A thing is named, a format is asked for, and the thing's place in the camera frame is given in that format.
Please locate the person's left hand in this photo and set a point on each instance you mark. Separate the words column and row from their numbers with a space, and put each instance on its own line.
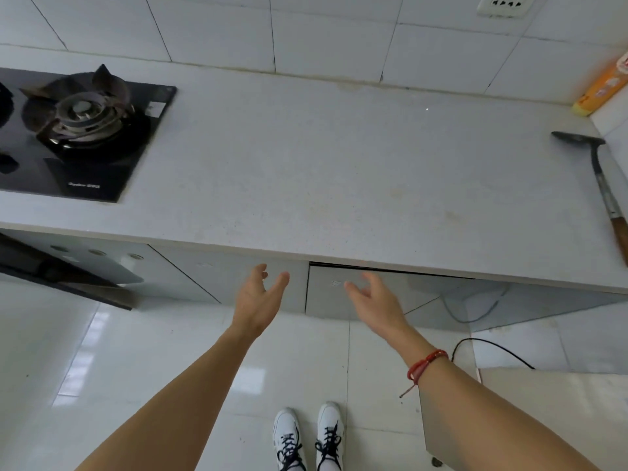
column 257, row 304

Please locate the person's right hand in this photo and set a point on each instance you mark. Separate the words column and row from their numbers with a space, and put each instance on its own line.
column 385, row 313

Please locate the grey kitchen cabinet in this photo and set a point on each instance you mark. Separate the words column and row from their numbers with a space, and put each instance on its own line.
column 216, row 277

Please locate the grey cabinet door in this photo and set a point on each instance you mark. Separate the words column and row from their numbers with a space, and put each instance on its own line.
column 206, row 274
column 539, row 304
column 324, row 299

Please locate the person's left forearm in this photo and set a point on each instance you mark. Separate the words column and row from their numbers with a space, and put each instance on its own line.
column 171, row 412

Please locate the person's right forearm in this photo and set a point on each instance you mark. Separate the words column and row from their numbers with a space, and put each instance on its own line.
column 490, row 416

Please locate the white stone countertop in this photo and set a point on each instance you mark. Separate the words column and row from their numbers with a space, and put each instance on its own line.
column 343, row 181

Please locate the white sneaker black laces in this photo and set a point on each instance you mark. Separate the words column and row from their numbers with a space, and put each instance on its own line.
column 329, row 431
column 287, row 436

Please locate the grey built-in appliance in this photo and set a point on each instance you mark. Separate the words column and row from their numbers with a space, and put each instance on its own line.
column 98, row 262

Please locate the black glass gas stove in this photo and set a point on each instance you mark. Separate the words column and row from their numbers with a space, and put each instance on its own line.
column 98, row 176

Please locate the orange yellow spray bottle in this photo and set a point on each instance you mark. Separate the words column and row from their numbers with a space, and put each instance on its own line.
column 601, row 90

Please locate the white wall socket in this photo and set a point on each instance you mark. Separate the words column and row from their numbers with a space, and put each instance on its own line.
column 505, row 4

